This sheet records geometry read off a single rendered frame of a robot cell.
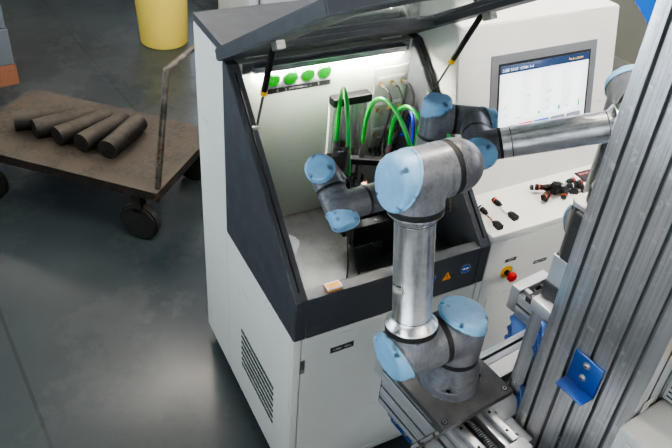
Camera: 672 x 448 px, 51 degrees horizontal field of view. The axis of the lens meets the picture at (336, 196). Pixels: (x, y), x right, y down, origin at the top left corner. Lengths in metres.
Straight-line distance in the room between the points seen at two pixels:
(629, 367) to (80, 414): 2.17
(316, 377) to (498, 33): 1.25
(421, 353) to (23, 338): 2.22
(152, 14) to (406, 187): 4.57
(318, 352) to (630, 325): 1.05
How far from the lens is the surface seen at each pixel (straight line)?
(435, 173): 1.34
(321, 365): 2.29
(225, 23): 2.34
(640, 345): 1.50
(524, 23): 2.47
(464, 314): 1.62
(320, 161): 1.71
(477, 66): 2.37
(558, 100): 2.64
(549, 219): 2.49
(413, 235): 1.40
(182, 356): 3.20
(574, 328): 1.60
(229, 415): 2.99
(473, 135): 1.71
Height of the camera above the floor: 2.37
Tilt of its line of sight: 35 degrees down
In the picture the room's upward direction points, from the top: 5 degrees clockwise
